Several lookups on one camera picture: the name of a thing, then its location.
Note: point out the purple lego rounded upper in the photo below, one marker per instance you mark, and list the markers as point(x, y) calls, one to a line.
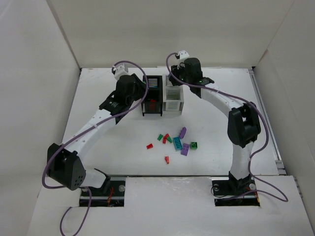
point(182, 133)

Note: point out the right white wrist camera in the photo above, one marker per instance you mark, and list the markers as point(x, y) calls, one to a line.
point(182, 55)

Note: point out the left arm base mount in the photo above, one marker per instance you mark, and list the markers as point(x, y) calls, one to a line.
point(111, 195)

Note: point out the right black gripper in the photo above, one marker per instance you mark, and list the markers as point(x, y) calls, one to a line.
point(175, 76)

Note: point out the green lego small centre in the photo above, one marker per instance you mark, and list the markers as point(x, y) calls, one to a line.
point(160, 137)

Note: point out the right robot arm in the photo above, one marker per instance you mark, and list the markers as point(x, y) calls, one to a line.
point(243, 122)

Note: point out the red lego centre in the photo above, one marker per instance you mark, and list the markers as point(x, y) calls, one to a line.
point(166, 138)

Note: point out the white slotted container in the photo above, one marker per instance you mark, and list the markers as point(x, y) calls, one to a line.
point(173, 98)

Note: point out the green lego square brick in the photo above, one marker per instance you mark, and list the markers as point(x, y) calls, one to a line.
point(193, 145)

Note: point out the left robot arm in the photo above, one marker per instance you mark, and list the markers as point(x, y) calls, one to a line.
point(64, 162)

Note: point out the purple lego brick lower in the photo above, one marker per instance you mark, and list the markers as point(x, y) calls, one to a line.
point(185, 149)

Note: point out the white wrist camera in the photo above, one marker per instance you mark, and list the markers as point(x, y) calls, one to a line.
point(119, 70)
point(182, 55)

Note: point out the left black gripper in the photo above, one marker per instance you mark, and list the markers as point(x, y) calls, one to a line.
point(139, 80)

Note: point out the teal lego plate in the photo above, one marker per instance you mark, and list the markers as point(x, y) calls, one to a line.
point(177, 143)

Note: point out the red lego piece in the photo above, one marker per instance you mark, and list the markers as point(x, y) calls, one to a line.
point(152, 105)

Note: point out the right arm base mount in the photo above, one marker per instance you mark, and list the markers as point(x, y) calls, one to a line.
point(227, 195)

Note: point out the black slotted container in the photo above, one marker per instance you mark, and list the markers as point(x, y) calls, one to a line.
point(153, 93)

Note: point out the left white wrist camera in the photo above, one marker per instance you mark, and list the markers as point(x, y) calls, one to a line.
point(119, 70)

